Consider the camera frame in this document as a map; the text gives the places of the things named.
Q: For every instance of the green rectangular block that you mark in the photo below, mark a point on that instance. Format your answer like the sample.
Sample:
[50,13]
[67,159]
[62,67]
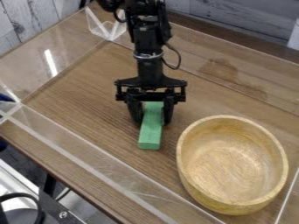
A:
[151,129]

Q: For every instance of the light wooden bowl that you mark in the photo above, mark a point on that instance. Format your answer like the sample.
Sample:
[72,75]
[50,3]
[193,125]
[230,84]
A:
[231,163]

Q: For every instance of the black metal clamp bracket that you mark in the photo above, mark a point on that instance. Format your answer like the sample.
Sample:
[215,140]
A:
[55,213]

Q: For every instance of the clear acrylic enclosure wall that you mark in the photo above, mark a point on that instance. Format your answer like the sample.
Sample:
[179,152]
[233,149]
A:
[70,126]

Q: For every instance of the black table leg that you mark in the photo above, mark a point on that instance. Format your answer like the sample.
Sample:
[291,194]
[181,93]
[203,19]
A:
[50,185]

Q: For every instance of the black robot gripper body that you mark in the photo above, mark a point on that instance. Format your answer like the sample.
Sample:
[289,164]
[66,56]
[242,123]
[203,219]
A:
[151,86]

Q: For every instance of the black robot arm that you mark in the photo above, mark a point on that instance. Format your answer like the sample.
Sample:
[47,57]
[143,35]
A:
[150,31]

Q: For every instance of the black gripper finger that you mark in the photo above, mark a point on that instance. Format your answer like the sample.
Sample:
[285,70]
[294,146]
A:
[167,109]
[135,109]

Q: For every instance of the clear acrylic corner bracket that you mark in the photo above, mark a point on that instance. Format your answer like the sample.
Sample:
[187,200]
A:
[108,30]

